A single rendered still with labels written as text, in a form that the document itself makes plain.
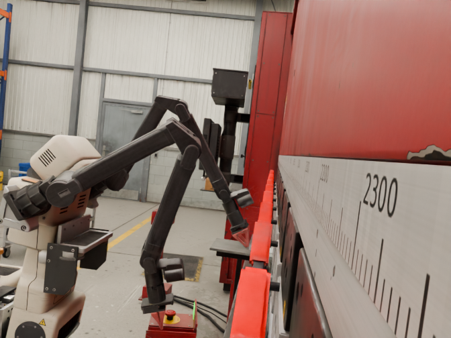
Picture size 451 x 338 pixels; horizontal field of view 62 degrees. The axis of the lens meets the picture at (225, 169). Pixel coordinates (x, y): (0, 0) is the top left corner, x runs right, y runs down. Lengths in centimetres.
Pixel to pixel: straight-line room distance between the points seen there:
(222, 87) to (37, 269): 170
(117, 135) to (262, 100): 665
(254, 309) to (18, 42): 1003
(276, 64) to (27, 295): 185
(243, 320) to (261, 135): 219
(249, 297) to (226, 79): 241
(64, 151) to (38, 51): 866
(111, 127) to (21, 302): 763
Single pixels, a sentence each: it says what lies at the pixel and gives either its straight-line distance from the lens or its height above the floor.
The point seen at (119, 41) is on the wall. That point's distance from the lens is 917.
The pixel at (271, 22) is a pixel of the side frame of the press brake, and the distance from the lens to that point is 255.
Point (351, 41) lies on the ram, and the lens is 18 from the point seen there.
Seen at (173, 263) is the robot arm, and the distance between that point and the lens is 124.
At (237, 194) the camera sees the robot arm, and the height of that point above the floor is 122.
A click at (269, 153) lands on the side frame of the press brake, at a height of 140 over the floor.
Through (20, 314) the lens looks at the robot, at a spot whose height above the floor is 79.
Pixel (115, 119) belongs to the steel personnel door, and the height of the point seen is 180.
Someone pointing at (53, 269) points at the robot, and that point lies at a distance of 134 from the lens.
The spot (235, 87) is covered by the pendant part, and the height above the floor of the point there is 183.
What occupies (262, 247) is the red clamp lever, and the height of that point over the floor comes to 129.
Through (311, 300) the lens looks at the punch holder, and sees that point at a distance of 19.
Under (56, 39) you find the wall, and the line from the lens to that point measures 978.
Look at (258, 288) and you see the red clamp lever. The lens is 28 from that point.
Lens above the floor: 140
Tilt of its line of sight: 3 degrees down
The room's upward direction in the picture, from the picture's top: 6 degrees clockwise
